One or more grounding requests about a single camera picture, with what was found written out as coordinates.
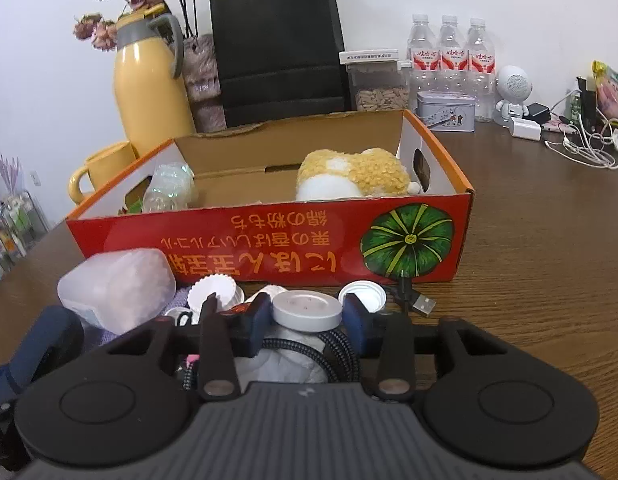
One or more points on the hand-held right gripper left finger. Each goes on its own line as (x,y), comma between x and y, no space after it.
(261,322)

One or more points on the small green bottle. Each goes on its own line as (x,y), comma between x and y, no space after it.
(575,107)

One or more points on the yellow mug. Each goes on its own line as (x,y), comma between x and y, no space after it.
(106,165)

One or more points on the white charger cube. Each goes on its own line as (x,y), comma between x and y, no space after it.
(525,129)

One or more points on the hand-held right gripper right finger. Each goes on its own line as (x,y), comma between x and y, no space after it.
(356,325)

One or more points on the clear water bottle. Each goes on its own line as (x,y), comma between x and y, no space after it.
(483,65)
(453,60)
(423,60)

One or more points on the pink knitted vase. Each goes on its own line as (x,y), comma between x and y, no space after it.
(204,80)

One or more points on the black stick device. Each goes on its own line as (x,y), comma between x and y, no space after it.
(588,105)

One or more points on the red cardboard box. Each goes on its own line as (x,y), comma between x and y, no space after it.
(289,245)

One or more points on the white and yellow plush sheep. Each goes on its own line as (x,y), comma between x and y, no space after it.
(354,170)

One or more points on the clear iridescent ornament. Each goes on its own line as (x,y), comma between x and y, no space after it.
(169,187)

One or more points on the plain white bottle cap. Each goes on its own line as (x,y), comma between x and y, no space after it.
(364,292)

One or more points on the grey tin box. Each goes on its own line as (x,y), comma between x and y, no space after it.
(446,112)

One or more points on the navy zip pouch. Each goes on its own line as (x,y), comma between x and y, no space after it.
(49,335)

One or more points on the white wall outlet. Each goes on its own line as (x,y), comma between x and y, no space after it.
(36,177)

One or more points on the yellow green snack bag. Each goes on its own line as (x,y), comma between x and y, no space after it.
(614,92)

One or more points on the pink patterned pouch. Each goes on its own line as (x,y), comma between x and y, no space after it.
(556,124)

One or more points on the white robot speaker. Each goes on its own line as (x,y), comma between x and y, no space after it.
(514,82)

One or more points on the white fluted cup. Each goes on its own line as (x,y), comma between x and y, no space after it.
(211,292)

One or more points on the clear container of seeds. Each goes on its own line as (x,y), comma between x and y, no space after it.
(381,97)

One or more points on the white crumpled tissue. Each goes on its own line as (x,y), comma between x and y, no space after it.
(284,355)

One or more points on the flat white box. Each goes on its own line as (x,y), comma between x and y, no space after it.
(369,57)

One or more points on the black power adapter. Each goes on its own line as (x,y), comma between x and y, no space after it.
(539,112)

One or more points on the yellow thermos jug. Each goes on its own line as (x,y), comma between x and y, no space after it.
(149,100)

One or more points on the black paper bag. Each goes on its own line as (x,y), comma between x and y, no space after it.
(279,50)

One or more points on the purple fabric pouch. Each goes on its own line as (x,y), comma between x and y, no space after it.
(178,300)

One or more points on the translucent plastic bottle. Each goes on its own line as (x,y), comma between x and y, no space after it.
(119,290)

